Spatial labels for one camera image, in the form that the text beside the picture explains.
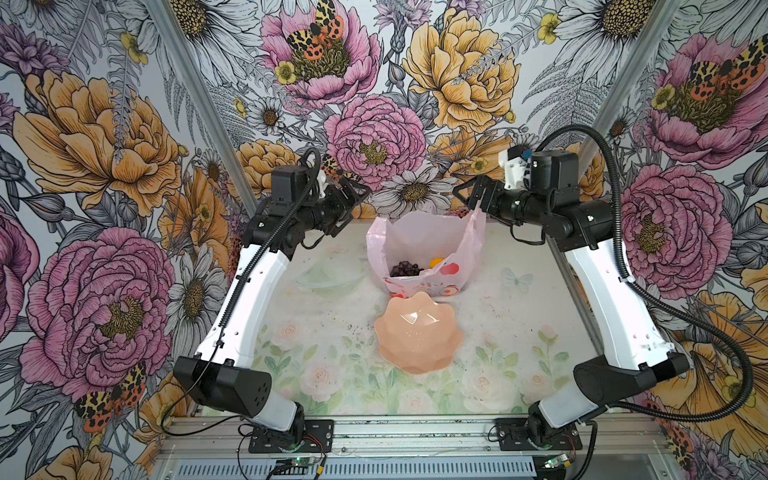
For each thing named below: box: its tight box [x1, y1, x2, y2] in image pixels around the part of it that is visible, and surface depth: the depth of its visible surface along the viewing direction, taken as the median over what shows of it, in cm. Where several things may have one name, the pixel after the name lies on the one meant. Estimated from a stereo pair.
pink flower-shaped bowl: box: [374, 292, 463, 375], surface depth 93 cm
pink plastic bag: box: [366, 202, 486, 298], surface depth 81 cm
